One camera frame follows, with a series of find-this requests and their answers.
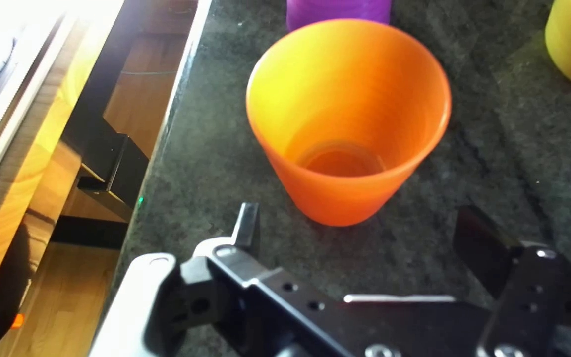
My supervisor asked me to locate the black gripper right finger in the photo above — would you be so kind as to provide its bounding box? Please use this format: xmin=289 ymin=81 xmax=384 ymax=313
xmin=452 ymin=204 xmax=571 ymax=357

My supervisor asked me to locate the orange plastic cup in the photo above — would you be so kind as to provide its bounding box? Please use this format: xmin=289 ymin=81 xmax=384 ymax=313
xmin=244 ymin=18 xmax=454 ymax=228

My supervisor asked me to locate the purple plastic cup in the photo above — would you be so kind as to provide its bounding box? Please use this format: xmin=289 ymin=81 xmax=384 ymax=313
xmin=285 ymin=0 xmax=392 ymax=32

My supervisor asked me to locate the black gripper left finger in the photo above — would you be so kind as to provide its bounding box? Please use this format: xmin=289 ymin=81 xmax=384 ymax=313
xmin=192 ymin=200 xmax=367 ymax=357

